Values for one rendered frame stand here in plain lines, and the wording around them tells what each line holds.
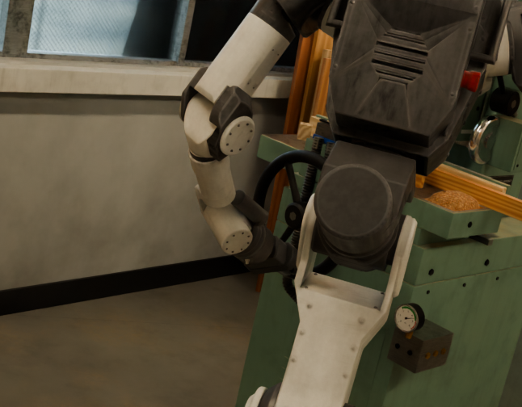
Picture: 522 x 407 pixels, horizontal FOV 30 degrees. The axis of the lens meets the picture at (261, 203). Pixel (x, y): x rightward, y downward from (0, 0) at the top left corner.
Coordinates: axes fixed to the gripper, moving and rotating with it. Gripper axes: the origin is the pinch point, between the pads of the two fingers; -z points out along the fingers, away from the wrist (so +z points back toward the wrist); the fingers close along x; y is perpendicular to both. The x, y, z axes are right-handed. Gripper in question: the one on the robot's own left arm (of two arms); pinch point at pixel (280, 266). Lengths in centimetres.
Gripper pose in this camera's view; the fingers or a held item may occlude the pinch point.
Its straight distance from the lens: 211.4
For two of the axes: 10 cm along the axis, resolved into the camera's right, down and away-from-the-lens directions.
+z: -4.9, -4.3, -7.6
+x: 8.6, -1.4, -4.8
